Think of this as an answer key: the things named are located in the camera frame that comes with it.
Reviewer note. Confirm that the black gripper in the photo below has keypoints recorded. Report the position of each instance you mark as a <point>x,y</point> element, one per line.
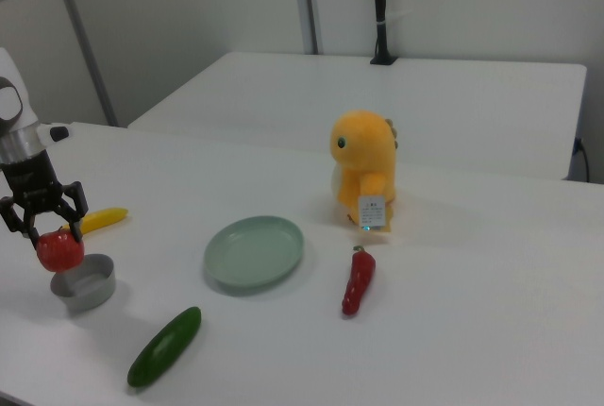
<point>30,181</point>

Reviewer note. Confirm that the red apple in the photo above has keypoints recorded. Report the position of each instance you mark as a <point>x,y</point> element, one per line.
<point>60,251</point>

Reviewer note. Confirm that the grey round bowl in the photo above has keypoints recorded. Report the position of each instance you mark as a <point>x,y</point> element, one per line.
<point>89,290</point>

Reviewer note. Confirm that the yellow banana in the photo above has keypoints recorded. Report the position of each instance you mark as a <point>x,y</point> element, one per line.
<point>104,217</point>

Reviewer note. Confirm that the green cucumber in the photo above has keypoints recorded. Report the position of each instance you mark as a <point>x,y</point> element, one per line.
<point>165,347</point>

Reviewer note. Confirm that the pale green round plate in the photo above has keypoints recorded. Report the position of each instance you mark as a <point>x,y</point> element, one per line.
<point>255,252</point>

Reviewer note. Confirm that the red chili pepper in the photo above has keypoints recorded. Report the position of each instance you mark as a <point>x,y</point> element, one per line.
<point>358,278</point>

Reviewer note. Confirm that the orange plush dinosaur toy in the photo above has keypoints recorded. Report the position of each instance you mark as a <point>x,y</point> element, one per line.
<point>365,151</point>

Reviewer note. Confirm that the white paper hang tag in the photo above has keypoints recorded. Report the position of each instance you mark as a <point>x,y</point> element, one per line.
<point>373,212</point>

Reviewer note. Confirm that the white side table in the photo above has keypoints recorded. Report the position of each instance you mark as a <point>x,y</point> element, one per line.
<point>377,104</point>

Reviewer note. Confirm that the grey partition post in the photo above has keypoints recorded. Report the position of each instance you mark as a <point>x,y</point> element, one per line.
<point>82,38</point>
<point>307,0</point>

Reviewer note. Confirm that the black camera pole with clamp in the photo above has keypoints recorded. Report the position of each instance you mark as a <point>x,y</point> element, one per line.
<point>381,9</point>

